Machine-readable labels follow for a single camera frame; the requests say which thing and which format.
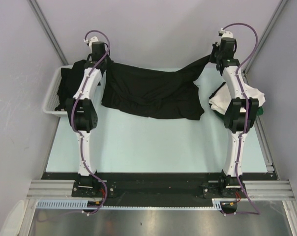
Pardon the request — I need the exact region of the white plastic laundry basket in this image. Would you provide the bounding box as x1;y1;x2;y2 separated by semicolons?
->
42;65;106;117

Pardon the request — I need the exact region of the black t-shirt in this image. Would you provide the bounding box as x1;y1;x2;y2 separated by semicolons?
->
102;56;210;120

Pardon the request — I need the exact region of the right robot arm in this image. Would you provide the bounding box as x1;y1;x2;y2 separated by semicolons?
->
209;36;259;197

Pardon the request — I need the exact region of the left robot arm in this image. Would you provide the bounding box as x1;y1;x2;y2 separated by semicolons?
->
66;40;110;197

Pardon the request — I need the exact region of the black clothes pile in basket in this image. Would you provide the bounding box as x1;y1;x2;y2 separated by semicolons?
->
55;59;87;111

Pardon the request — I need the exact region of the white folded t-shirt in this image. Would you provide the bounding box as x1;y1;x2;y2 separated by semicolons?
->
209;82;266;114

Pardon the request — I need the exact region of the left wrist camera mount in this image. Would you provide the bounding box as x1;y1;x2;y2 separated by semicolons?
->
84;36;99;50

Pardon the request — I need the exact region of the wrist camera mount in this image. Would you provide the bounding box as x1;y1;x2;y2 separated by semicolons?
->
84;36;99;50
218;29;233;38

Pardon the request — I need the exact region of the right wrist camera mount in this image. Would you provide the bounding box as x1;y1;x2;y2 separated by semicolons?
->
218;29;233;38

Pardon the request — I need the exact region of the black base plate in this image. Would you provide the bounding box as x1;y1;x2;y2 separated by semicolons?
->
41;172;249;213

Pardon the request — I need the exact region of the aluminium frame rail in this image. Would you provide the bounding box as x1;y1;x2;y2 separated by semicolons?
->
27;179;75;200

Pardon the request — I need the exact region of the grey slotted cable duct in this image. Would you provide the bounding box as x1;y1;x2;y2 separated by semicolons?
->
36;199;88;209

